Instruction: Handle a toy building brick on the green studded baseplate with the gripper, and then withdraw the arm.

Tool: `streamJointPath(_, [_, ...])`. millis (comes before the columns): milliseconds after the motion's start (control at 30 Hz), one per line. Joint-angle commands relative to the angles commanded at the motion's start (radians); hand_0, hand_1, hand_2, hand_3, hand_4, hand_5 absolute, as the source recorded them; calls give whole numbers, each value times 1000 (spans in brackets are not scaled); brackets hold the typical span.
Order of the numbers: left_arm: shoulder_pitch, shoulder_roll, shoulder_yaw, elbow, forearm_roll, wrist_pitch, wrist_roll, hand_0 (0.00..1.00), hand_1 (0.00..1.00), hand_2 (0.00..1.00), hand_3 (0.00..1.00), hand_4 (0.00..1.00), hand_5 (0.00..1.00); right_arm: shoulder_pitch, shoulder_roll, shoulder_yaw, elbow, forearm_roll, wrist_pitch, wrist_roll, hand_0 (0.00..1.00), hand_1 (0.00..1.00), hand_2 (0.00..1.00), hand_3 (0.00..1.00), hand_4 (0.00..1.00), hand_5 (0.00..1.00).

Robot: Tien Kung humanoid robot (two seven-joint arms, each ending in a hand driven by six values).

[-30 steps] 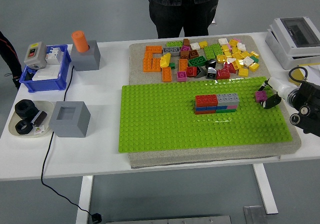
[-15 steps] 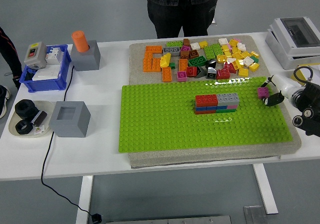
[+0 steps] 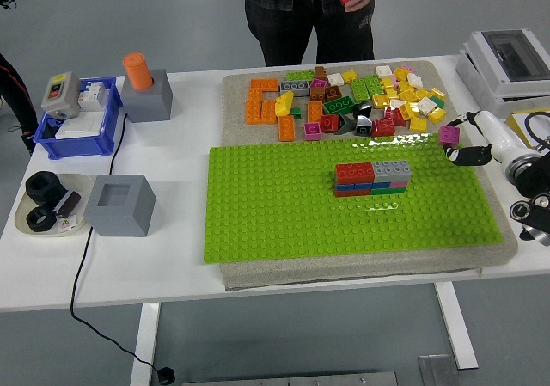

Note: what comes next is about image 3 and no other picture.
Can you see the black plug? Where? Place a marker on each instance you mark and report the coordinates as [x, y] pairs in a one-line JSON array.
[[165, 375]]

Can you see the white table leg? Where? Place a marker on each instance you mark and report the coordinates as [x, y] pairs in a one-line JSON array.
[[145, 343], [457, 330]]

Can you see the blue plastic bin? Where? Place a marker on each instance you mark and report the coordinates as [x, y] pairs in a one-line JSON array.
[[77, 145]]

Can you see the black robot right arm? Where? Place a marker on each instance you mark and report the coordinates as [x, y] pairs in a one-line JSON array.
[[533, 179]]

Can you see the beige tray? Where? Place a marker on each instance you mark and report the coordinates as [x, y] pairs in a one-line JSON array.
[[82, 181]]

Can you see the black brick with silver face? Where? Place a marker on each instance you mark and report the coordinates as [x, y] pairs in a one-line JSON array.
[[364, 126], [363, 110]]

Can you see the short blue toy brick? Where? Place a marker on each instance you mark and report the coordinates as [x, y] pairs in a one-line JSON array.
[[380, 185]]

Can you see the yellow sloped toy brick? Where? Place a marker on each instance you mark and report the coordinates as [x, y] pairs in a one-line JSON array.
[[284, 104]]

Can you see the magenta brick with white face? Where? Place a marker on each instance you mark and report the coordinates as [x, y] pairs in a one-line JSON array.
[[318, 85]]

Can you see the lime green toy brick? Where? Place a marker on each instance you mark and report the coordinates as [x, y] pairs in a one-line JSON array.
[[358, 90], [300, 75], [374, 85]]

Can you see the dark brown roll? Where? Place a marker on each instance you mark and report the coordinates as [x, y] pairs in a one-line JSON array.
[[69, 203]]

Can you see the orange cylinder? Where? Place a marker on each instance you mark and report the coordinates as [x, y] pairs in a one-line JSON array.
[[137, 72]]

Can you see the grey-brown foam mat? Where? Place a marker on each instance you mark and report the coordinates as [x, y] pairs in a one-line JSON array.
[[234, 102]]

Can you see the green studded baseplate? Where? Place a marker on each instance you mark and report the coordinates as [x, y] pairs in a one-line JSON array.
[[279, 214]]

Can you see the pink toy brick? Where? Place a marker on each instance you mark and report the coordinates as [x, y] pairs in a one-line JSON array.
[[399, 184], [395, 81], [408, 69]]

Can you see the large black nut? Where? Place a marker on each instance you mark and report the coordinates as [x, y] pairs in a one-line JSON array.
[[53, 190]]

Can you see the white flat switch panel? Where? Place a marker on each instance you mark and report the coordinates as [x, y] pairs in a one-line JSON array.
[[81, 127]]

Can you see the orange toy brick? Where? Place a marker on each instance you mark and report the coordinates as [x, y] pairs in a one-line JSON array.
[[314, 112], [269, 112], [253, 108], [286, 129], [264, 86]]

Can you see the white enclosure with smoked door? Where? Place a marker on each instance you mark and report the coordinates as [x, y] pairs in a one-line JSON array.
[[515, 55]]

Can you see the grey block with round hole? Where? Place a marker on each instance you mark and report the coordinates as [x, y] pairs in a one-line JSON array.
[[150, 104]]

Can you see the black part in bin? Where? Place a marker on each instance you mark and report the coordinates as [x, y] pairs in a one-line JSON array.
[[50, 130]]

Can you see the magenta toy brick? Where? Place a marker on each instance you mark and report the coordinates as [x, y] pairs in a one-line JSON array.
[[313, 131], [448, 136]]

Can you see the yellow cardboard box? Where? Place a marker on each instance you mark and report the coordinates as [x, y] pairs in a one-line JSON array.
[[517, 121]]

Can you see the white circuit breaker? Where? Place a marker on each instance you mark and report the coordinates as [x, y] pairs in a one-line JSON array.
[[92, 96]]

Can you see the long grey metal plate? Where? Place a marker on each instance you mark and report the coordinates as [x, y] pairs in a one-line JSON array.
[[301, 379]]

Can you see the dark brown toy brick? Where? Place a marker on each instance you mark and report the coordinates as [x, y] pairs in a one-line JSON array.
[[333, 93]]

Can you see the person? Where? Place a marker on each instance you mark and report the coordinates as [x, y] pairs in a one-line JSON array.
[[17, 89], [283, 29]]

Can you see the long blue toy brick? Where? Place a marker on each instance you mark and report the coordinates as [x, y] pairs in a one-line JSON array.
[[353, 186]]

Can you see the small green toy brick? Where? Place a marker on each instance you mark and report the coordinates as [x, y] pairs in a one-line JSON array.
[[439, 102], [296, 112]]

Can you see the white warning label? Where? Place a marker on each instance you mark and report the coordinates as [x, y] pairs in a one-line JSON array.
[[68, 227]]

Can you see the dark green brick with circles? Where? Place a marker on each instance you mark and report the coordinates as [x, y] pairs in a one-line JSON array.
[[339, 105]]

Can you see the dark green toy brick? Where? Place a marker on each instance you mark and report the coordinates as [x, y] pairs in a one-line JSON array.
[[389, 191]]

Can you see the grey brick with circles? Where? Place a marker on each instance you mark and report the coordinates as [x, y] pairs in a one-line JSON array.
[[295, 86]]

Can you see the square grey metal plate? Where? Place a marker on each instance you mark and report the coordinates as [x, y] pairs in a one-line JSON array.
[[434, 373]]

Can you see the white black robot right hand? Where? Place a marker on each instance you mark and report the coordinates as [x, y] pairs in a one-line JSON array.
[[502, 139]]

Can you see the grey push-button switch box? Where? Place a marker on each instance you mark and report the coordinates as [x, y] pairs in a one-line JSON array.
[[60, 98]]

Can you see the long grey studded brick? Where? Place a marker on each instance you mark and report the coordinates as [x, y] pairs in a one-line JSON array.
[[392, 171]]

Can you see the grey cube with square hole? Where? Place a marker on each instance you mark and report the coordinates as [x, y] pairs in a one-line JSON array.
[[116, 220]]

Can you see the white toy brick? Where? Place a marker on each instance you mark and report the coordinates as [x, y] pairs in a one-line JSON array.
[[415, 80], [397, 103], [427, 105], [335, 79], [383, 71]]

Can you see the small black nut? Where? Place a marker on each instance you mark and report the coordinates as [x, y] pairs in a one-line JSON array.
[[50, 222]]

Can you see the long red toy brick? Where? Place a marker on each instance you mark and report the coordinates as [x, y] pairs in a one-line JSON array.
[[353, 194], [354, 173]]

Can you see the dark grey sloped brick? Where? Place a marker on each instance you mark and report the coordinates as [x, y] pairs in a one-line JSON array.
[[344, 126]]

